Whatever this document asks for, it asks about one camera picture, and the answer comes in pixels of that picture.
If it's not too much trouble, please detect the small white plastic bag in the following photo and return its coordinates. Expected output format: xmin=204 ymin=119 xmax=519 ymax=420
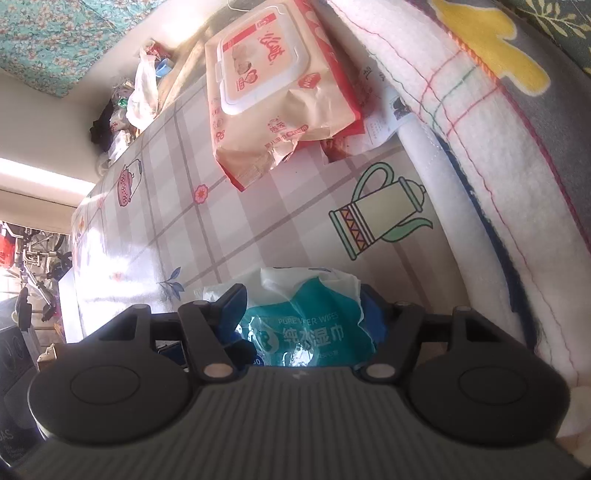
xmin=127 ymin=48 xmax=160 ymax=130

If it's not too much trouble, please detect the pink wet wipes pack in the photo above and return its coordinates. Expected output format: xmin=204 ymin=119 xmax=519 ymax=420
xmin=203 ymin=0 xmax=361 ymax=192

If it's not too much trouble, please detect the teal floral wall cloth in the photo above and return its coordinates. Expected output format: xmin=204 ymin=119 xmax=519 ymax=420
xmin=0 ymin=0 xmax=167 ymax=99

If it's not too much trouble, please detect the white stitched quilt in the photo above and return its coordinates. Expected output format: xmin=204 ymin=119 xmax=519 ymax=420
xmin=325 ymin=0 xmax=591 ymax=402

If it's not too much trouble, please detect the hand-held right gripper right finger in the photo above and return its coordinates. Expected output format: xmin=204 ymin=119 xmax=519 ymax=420
xmin=355 ymin=284 xmax=490 ymax=383

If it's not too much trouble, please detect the teal white wet wipes pack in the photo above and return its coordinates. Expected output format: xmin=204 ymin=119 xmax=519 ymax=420
xmin=191 ymin=267 xmax=384 ymax=367

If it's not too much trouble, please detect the black cloth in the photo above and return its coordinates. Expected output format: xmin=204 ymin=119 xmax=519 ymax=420
xmin=90 ymin=99 xmax=121 ymax=148

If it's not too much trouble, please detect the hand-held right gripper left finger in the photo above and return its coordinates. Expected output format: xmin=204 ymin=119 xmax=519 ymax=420
xmin=99 ymin=283 xmax=257 ymax=384

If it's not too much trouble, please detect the printed paper sheet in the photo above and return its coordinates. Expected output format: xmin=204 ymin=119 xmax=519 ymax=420
xmin=318 ymin=60 xmax=416 ymax=162

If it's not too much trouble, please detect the grey blanket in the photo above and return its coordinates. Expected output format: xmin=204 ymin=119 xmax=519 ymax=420
xmin=406 ymin=0 xmax=591 ymax=287

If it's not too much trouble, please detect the printed plaid mat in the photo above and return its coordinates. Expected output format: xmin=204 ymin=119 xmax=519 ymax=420
xmin=69 ymin=60 xmax=467 ymax=344

